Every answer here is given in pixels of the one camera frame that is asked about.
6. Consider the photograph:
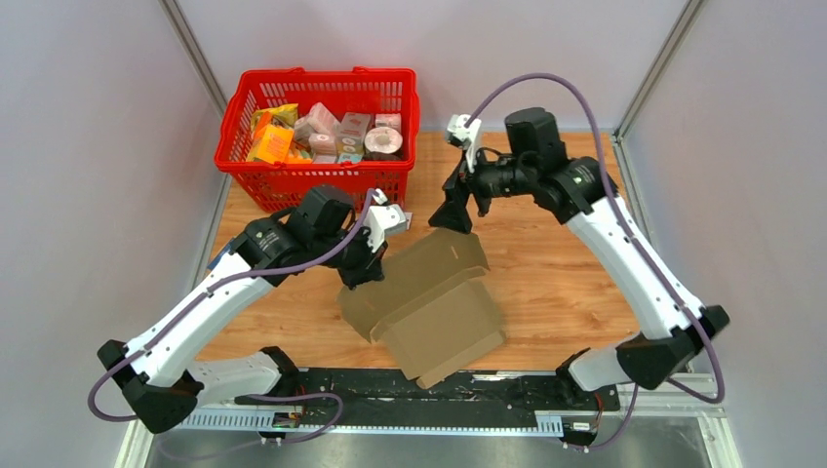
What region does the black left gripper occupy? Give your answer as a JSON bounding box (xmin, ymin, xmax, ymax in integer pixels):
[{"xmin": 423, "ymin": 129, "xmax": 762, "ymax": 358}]
[{"xmin": 311, "ymin": 217, "xmax": 388, "ymax": 291}]

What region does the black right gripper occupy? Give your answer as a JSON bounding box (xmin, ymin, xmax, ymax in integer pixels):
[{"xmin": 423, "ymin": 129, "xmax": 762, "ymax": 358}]
[{"xmin": 429, "ymin": 140, "xmax": 536, "ymax": 234}]

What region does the brown cardboard paper box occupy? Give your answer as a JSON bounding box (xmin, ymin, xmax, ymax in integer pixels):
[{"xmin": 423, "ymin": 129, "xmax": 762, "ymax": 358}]
[{"xmin": 336, "ymin": 228, "xmax": 506, "ymax": 389}]

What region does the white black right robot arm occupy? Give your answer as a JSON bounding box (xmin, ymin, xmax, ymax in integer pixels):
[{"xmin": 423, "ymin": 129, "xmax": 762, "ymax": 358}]
[{"xmin": 429, "ymin": 107, "xmax": 729, "ymax": 409}]

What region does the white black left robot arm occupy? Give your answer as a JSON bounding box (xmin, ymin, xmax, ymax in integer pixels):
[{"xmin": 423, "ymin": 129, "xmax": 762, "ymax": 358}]
[{"xmin": 98, "ymin": 184, "xmax": 408, "ymax": 434}]

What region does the blue yellow small box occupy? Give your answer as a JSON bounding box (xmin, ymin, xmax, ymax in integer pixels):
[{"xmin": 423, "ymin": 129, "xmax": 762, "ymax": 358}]
[{"xmin": 206, "ymin": 240, "xmax": 232, "ymax": 271}]

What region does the orange snack box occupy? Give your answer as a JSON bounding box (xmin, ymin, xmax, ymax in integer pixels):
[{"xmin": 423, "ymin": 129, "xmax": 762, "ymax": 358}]
[{"xmin": 246, "ymin": 124, "xmax": 294, "ymax": 165}]

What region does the round tape roll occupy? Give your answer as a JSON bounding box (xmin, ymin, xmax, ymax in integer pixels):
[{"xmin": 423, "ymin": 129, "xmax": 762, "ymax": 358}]
[{"xmin": 364, "ymin": 127, "xmax": 404, "ymax": 161}]

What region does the red plastic shopping basket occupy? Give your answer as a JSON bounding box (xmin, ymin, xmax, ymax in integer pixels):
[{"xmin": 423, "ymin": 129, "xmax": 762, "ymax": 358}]
[{"xmin": 214, "ymin": 67, "xmax": 419, "ymax": 212}]

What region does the pink white carton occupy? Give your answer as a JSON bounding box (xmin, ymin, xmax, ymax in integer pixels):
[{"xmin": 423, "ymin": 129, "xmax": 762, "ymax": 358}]
[{"xmin": 306, "ymin": 102, "xmax": 340, "ymax": 137}]

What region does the yellow snack bag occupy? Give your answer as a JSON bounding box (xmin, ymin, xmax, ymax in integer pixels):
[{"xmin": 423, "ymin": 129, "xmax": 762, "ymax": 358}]
[{"xmin": 250, "ymin": 103, "xmax": 299, "ymax": 134}]

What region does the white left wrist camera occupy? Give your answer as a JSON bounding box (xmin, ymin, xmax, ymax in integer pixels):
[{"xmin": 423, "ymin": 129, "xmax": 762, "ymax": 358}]
[{"xmin": 359, "ymin": 188, "xmax": 407, "ymax": 252}]

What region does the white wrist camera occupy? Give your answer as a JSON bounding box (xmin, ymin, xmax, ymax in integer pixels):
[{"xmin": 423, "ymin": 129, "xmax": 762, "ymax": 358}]
[
  {"xmin": 445, "ymin": 114, "xmax": 482, "ymax": 174},
  {"xmin": 359, "ymin": 188, "xmax": 407, "ymax": 252}
]

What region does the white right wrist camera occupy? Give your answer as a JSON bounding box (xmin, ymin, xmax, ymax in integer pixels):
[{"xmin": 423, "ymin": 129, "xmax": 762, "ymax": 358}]
[{"xmin": 445, "ymin": 114, "xmax": 482, "ymax": 174}]

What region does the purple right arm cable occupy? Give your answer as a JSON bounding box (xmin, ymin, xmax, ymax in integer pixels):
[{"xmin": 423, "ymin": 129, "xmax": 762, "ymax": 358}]
[{"xmin": 464, "ymin": 72, "xmax": 727, "ymax": 452}]

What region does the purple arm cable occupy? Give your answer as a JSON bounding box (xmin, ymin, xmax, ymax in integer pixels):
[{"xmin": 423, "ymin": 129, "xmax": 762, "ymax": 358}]
[
  {"xmin": 87, "ymin": 188, "xmax": 379, "ymax": 447},
  {"xmin": 464, "ymin": 72, "xmax": 727, "ymax": 452}
]

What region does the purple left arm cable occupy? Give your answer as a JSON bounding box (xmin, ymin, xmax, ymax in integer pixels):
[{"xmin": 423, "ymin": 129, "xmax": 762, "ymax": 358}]
[{"xmin": 87, "ymin": 188, "xmax": 379, "ymax": 447}]

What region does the aluminium frame rail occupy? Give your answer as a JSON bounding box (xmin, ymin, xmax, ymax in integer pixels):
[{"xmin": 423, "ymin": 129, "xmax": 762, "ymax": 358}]
[{"xmin": 173, "ymin": 368, "xmax": 725, "ymax": 437}]

